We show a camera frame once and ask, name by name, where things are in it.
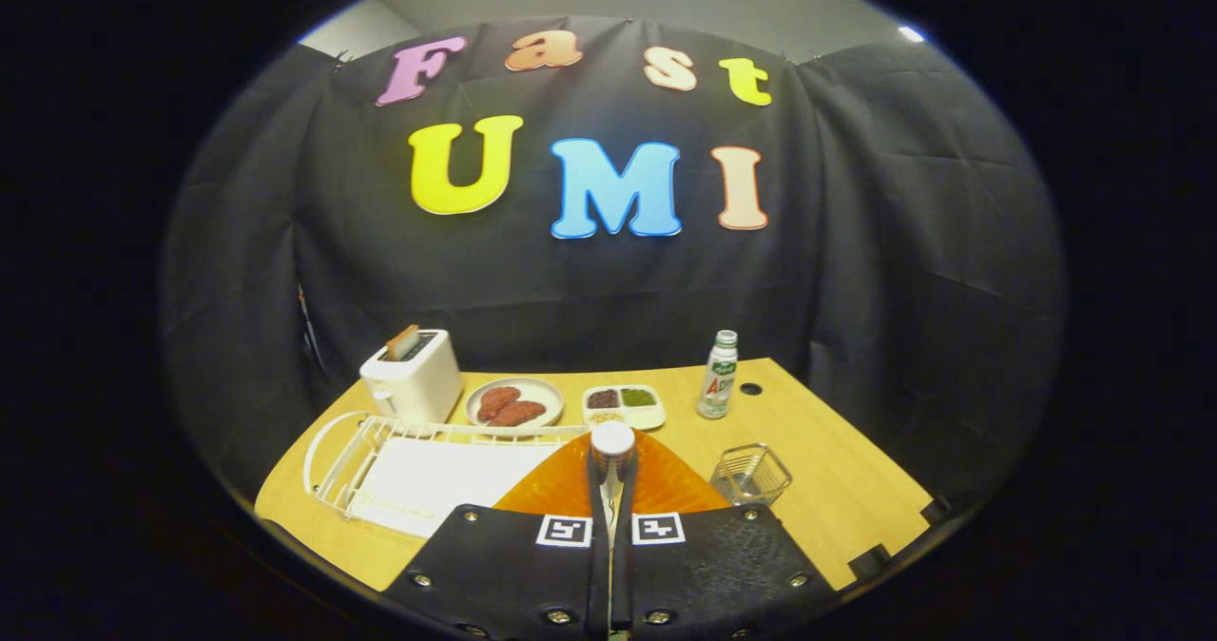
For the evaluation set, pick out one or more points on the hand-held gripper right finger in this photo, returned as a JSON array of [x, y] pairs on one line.
[[723, 574]]

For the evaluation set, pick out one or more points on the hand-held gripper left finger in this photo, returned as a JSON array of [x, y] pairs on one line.
[[494, 574]]

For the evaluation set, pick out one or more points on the white plate with meat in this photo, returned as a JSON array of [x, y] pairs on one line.
[[542, 394]]

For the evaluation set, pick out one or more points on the red meat piece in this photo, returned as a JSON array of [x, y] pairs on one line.
[[496, 400], [521, 413]]

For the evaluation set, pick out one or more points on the white divided snack tray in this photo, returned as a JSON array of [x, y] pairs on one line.
[[651, 417]]

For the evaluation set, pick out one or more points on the white bottle with green label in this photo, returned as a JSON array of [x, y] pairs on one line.
[[718, 384]]

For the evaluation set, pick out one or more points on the white toaster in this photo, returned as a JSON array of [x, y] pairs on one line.
[[418, 384]]

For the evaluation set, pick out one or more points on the toast slice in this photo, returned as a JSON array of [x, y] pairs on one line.
[[402, 342]]

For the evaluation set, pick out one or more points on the black backdrop cloth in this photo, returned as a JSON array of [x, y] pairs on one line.
[[903, 289]]

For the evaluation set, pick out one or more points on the black table edge bracket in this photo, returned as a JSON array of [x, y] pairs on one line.
[[936, 510], [870, 562]]

